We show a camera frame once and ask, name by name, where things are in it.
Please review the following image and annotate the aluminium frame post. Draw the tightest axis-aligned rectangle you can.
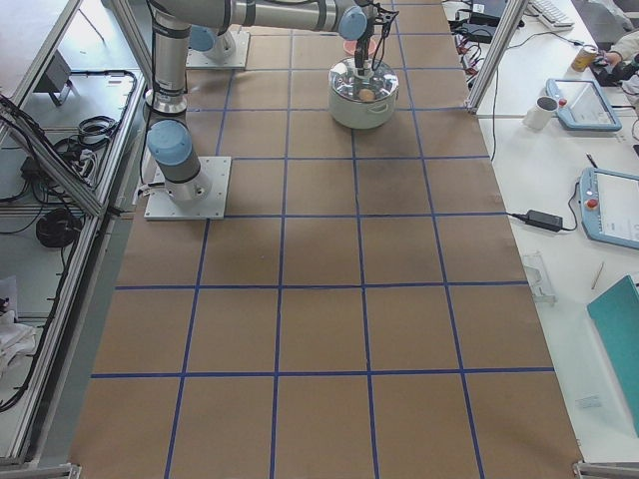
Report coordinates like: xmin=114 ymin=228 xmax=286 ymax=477
xmin=466 ymin=0 xmax=528 ymax=114

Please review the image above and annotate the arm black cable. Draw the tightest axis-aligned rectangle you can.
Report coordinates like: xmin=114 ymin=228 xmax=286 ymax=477
xmin=371 ymin=9 xmax=400 ymax=74

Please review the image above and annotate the near teach pendant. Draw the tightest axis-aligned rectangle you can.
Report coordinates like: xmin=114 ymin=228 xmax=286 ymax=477
xmin=578 ymin=168 xmax=638 ymax=249

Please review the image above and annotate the yellow can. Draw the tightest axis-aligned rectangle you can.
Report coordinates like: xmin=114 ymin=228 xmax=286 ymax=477
xmin=570 ymin=45 xmax=599 ymax=73

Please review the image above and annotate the far teach pendant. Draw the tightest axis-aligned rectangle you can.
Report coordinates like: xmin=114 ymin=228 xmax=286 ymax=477
xmin=545 ymin=79 xmax=622 ymax=132

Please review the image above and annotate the teach pendant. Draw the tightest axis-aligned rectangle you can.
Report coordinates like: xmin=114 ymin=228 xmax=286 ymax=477
xmin=545 ymin=79 xmax=622 ymax=132
xmin=578 ymin=168 xmax=638 ymax=249

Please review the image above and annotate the white mug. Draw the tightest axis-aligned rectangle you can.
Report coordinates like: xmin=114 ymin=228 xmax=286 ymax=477
xmin=522 ymin=96 xmax=558 ymax=131

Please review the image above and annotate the pink bowl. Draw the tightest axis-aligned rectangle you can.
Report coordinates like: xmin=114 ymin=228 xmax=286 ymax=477
xmin=342 ymin=38 xmax=377 ymax=58

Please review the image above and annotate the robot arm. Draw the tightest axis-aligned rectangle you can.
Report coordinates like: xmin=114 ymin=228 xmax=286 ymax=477
xmin=147 ymin=1 xmax=399 ymax=218
xmin=189 ymin=25 xmax=236 ymax=62

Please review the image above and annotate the black power adapter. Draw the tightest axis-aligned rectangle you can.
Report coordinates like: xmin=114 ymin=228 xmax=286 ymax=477
xmin=508 ymin=210 xmax=575 ymax=233

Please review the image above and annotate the clear plastic holder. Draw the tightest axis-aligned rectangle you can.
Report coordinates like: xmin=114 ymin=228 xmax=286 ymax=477
xmin=521 ymin=251 xmax=557 ymax=305

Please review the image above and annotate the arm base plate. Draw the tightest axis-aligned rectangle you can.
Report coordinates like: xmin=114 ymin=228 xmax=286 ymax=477
xmin=187 ymin=26 xmax=251 ymax=70
xmin=144 ymin=157 xmax=232 ymax=221

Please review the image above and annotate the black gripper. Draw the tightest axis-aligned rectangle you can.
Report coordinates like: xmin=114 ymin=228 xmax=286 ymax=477
xmin=354 ymin=2 xmax=399 ymax=76

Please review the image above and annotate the teal folder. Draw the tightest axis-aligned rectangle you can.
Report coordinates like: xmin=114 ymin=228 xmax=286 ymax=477
xmin=587 ymin=274 xmax=638 ymax=427

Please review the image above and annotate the glass pot lid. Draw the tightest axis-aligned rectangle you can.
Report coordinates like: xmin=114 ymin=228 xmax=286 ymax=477
xmin=328 ymin=57 xmax=398 ymax=103

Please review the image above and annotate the pale green cooking pot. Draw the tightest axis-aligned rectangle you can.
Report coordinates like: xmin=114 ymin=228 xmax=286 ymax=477
xmin=328 ymin=57 xmax=399 ymax=130

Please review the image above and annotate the brown egg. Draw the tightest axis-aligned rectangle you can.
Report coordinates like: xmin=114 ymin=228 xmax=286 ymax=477
xmin=359 ymin=89 xmax=375 ymax=102

